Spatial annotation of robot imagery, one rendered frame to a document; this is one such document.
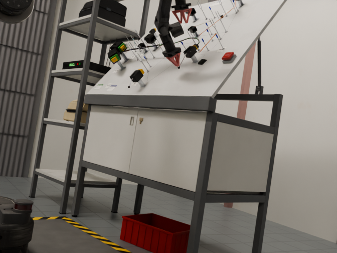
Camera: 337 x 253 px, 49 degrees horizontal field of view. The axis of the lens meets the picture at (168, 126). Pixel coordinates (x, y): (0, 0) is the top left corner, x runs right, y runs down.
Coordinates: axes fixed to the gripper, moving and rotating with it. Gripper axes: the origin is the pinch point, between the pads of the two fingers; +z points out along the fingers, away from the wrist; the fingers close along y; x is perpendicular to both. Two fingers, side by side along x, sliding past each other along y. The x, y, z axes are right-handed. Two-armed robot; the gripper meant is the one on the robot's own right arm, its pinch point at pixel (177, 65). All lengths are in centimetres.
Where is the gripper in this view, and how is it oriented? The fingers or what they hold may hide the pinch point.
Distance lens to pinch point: 207.9
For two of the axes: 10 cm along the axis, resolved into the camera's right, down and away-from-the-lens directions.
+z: 3.8, 8.0, 4.6
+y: -5.6, -2.0, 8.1
